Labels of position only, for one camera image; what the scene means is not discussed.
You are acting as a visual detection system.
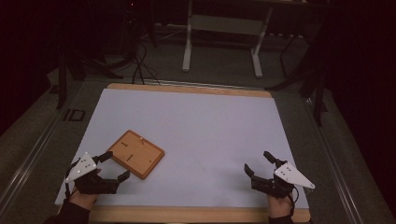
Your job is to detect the black floor cables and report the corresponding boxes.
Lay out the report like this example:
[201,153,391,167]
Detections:
[132,40,162,87]

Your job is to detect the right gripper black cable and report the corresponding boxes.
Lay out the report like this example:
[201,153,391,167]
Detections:
[288,185,301,217]

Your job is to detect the wooden photo frame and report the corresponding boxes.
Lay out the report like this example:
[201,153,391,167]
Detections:
[106,129,165,181]

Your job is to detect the white metal desk frame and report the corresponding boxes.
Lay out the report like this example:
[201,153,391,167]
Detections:
[181,0,275,79]

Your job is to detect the person's left hand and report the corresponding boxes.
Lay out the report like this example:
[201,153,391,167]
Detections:
[68,167,103,211]

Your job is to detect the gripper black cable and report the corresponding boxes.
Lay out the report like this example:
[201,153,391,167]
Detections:
[63,159,81,201]
[288,185,301,217]

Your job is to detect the black metal stand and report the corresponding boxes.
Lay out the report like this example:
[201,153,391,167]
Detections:
[264,31,330,128]
[55,46,124,110]

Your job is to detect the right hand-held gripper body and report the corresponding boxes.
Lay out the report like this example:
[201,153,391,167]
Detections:
[250,158,316,199]

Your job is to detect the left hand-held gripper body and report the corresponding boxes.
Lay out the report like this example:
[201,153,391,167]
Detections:
[64,151,121,196]

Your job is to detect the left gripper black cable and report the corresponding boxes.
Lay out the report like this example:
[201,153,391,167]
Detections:
[63,159,81,201]

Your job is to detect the aluminium rail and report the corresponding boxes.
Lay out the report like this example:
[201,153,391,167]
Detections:
[0,106,64,213]
[302,96,366,224]

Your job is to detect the white table mat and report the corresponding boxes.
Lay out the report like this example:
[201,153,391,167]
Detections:
[54,88,310,210]

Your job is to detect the black floor bracket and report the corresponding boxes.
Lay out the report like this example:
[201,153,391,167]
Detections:
[63,108,86,122]

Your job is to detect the person's right hand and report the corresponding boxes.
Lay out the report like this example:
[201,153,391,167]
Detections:
[267,193,295,219]

